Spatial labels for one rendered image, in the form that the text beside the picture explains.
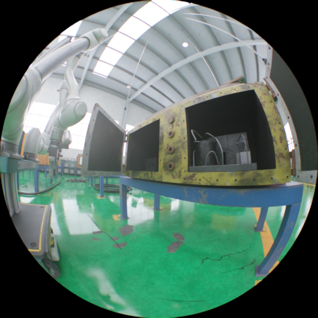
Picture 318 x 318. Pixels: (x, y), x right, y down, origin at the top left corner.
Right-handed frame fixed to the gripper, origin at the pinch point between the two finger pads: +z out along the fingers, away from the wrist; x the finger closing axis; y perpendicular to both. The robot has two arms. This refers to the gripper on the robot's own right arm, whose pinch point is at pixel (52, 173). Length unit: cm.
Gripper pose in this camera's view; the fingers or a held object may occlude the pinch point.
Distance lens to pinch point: 65.2
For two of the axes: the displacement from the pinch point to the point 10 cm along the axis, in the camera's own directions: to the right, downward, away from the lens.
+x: 8.1, -0.5, -5.8
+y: -5.8, -1.2, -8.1
